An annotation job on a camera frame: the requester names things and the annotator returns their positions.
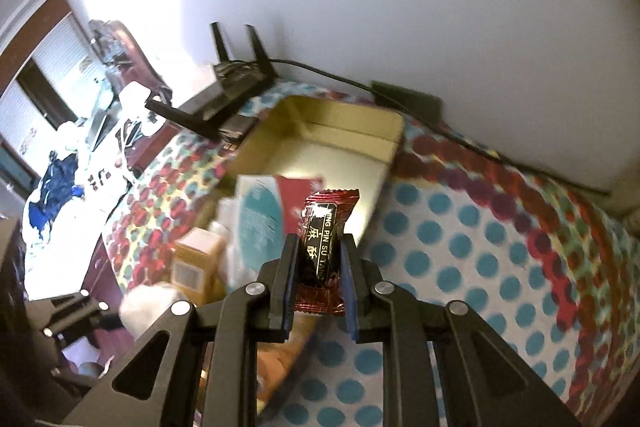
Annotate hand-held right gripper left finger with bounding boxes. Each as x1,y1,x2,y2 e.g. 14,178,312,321
62,233,301,427

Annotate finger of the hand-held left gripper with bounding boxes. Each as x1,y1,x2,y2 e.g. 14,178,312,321
50,290,108,310
42,306,123,343

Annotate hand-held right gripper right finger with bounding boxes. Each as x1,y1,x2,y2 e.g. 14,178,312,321
339,234,583,427

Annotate white sock ball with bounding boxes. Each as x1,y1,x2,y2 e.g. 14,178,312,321
120,282,188,340

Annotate red candy packet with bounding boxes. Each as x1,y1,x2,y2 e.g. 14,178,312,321
292,188,361,315

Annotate teal white packet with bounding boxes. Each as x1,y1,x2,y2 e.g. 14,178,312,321
227,174,296,293

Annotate yellow small box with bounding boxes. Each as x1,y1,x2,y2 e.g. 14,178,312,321
170,227,233,303

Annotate gold metal tray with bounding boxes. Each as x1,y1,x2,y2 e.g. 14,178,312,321
200,95,406,308

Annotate blue clothing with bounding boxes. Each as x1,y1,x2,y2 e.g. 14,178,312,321
27,154,83,228

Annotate polka dot tablecloth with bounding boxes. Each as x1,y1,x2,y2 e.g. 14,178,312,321
100,79,640,427

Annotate small black device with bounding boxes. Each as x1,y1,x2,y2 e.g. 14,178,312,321
220,114,258,142

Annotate black power adapter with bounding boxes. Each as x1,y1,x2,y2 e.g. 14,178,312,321
370,79,443,118

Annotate black router with antennas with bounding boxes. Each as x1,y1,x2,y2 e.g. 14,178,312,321
144,22,276,142

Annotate white lampshade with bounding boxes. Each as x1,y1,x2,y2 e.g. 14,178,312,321
119,82,151,118

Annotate window blinds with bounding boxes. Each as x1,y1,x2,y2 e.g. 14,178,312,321
0,14,96,148

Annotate white cable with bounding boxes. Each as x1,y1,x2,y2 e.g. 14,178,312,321
116,117,141,180

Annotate black power cable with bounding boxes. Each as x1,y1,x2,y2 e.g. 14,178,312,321
270,58,613,196

